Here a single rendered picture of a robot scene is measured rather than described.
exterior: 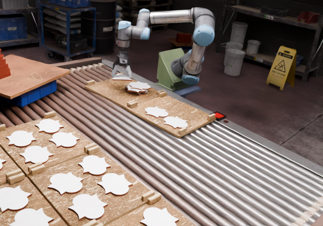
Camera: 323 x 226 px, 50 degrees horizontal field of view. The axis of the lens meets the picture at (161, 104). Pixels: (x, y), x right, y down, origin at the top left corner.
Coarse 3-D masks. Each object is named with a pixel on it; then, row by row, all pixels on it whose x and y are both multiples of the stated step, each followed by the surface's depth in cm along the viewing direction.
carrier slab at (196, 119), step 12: (168, 96) 229; (132, 108) 208; (144, 108) 209; (168, 108) 212; (180, 108) 214; (192, 108) 216; (156, 120) 197; (192, 120) 201; (204, 120) 203; (168, 132) 188
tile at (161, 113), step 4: (148, 108) 208; (152, 108) 208; (156, 108) 209; (148, 112) 203; (152, 112) 204; (156, 112) 204; (160, 112) 205; (164, 112) 205; (156, 116) 199; (160, 116) 200; (164, 116) 201
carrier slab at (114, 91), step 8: (104, 80) 243; (112, 80) 244; (120, 80) 245; (88, 88) 229; (96, 88) 228; (104, 88) 230; (112, 88) 231; (120, 88) 232; (152, 88) 238; (104, 96) 220; (112, 96) 220; (120, 96) 221; (128, 96) 223; (136, 96) 224; (144, 96) 225; (152, 96) 226; (120, 104) 211
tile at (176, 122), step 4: (176, 116) 202; (164, 120) 196; (168, 120) 196; (172, 120) 197; (176, 120) 197; (180, 120) 198; (184, 120) 198; (164, 124) 193; (168, 124) 193; (172, 124) 193; (176, 124) 193; (180, 124) 194; (184, 124) 194; (180, 128) 191
